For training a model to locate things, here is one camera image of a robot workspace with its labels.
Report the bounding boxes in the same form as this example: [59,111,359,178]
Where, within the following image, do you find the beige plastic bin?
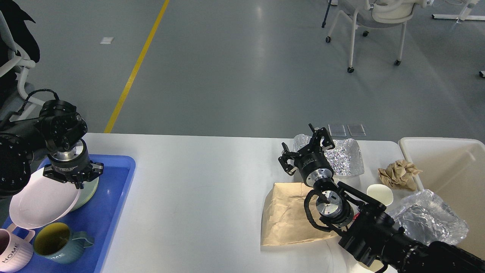
[399,138,485,259]

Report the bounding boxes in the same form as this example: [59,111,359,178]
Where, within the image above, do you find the pink HOME mug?
[0,223,35,273]

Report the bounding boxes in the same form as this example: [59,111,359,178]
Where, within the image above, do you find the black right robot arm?
[278,124,485,273]

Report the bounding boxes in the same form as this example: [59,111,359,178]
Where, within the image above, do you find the brown paper bag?
[260,182,337,246]

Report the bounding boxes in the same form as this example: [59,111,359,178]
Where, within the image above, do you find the white office chair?
[325,0,433,73]
[0,13,45,121]

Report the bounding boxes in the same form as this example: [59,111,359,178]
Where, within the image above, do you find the white table base far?
[432,0,485,23]

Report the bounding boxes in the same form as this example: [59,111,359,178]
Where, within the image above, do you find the white office chair left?
[0,13,45,121]

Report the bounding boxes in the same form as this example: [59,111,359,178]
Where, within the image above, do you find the white paper cup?
[346,257,383,273]
[366,184,394,206]

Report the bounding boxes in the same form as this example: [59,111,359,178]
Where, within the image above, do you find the pink plate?
[9,168,80,229]

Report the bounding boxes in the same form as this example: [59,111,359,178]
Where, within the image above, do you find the crumpled aluminium foil sheet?
[292,134,365,180]

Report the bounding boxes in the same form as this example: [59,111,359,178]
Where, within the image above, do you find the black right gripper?
[278,123,336,188]

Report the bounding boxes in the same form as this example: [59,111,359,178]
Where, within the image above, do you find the right floor socket plate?
[347,124,367,137]

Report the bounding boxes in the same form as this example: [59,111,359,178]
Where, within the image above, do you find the left floor socket plate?
[329,123,347,138]

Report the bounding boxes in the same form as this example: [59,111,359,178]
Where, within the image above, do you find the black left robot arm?
[0,93,104,199]

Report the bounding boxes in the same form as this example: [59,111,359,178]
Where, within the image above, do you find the white paper on floor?
[99,37,114,45]

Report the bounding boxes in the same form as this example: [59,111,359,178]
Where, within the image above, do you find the light green plate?
[71,177,99,212]

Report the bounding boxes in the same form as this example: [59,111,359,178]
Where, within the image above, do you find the teal mug yellow inside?
[33,222,95,264]

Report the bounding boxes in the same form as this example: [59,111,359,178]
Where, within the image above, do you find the foil tray in plastic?
[388,190,469,245]

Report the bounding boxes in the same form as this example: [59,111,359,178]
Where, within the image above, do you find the black jacket on chair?
[0,0,40,88]

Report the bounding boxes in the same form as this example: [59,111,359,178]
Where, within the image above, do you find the blue plastic tray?
[21,154,136,273]

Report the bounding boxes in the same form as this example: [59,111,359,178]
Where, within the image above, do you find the white office chair right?
[325,0,433,73]

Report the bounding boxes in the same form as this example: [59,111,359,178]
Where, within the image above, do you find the floor socket plate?
[347,124,367,137]
[329,123,347,138]

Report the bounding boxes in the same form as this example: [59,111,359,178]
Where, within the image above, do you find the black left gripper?
[42,140,104,189]

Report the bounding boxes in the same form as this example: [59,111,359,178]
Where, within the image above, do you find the crumpled brown paper ball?
[378,159,422,191]

